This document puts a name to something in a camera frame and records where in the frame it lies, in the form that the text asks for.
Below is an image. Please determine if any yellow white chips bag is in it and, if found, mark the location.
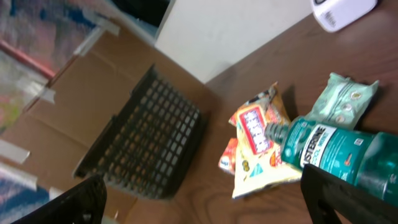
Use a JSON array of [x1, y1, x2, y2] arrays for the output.
[[229, 82, 302, 198]]

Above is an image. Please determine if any pale green wipes pack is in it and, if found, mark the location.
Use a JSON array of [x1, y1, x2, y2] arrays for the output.
[[305, 73, 379, 129]]

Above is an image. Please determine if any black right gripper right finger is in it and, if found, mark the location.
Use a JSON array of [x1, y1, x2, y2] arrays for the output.
[[300, 164, 397, 224]]

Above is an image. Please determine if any small orange snack packet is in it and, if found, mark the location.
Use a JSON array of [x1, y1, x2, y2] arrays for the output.
[[218, 138, 238, 175]]

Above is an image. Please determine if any grey plastic mesh basket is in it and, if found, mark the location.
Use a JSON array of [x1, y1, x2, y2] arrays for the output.
[[73, 65, 208, 200]]

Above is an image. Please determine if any white barcode scanner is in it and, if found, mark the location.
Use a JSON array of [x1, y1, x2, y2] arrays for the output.
[[310, 0, 378, 33]]

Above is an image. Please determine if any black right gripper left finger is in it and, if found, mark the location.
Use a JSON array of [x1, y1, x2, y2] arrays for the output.
[[12, 175, 107, 224]]

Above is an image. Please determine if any teal blue packet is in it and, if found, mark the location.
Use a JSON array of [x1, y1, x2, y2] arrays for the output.
[[265, 117, 397, 205]]

